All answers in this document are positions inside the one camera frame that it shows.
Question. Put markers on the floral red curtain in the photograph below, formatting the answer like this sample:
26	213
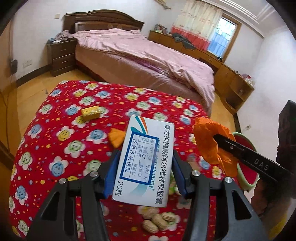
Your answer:
197	22

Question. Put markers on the small orange wrapper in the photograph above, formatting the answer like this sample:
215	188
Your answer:
116	137

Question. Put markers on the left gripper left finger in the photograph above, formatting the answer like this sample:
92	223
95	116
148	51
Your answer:
56	218

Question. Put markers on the pink bed quilt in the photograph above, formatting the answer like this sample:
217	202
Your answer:
134	45

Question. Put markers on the dark wooden headboard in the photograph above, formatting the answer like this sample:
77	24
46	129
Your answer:
100	19

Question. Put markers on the peanut in shell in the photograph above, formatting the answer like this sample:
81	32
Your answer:
149	226
149	212
169	216
160	222

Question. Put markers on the yellow green bean cake box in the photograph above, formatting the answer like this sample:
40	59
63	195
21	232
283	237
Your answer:
90	113

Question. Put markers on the red smiley flower quilt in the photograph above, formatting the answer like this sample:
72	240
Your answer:
58	143

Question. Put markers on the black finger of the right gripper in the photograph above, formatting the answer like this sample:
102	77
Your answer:
264	167

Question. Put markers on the clothes on nightstand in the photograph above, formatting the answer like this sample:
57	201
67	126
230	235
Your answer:
61	37

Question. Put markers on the dark clothes on cabinet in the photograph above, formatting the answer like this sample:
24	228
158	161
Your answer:
178	38

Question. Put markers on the dark wooden nightstand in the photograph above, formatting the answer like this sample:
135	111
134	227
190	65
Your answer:
61	56

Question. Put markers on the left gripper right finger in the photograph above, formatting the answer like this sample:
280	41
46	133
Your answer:
235	217

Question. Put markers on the white medicine box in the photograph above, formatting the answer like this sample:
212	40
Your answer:
144	168

